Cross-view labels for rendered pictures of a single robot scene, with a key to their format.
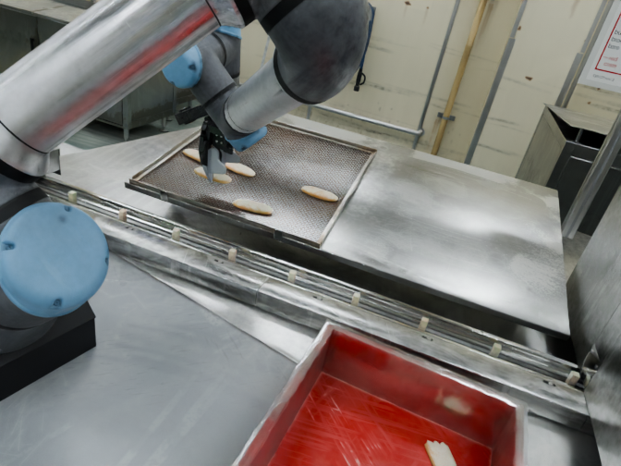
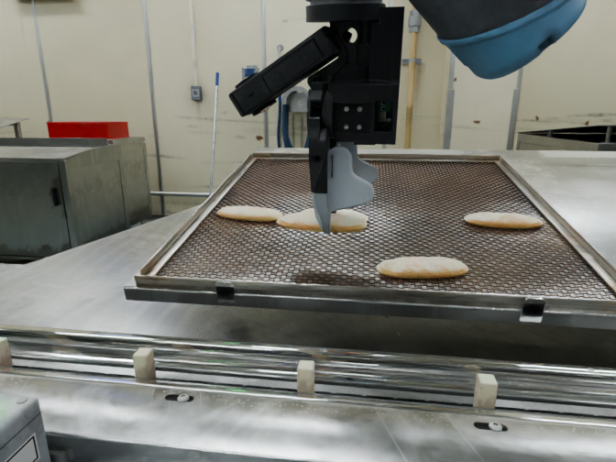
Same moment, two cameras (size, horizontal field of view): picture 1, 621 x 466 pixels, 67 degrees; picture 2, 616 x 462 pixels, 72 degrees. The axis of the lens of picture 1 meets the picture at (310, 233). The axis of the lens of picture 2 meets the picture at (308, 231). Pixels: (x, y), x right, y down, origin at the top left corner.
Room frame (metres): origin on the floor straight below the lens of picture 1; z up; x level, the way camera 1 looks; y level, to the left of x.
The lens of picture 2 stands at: (0.57, 0.32, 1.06)
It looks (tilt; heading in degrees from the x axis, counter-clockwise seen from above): 15 degrees down; 354
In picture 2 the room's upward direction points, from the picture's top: straight up
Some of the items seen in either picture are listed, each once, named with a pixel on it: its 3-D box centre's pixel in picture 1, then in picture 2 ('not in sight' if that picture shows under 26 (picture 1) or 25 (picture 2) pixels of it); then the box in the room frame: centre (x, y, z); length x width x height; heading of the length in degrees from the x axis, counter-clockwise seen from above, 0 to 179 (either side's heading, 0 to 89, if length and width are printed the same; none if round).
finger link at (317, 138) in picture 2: (207, 145); (321, 146); (0.98, 0.26, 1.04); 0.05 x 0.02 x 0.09; 162
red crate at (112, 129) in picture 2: not in sight; (89, 129); (4.38, 1.73, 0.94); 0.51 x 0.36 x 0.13; 80
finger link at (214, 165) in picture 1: (215, 166); (344, 193); (0.98, 0.24, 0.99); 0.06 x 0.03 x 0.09; 72
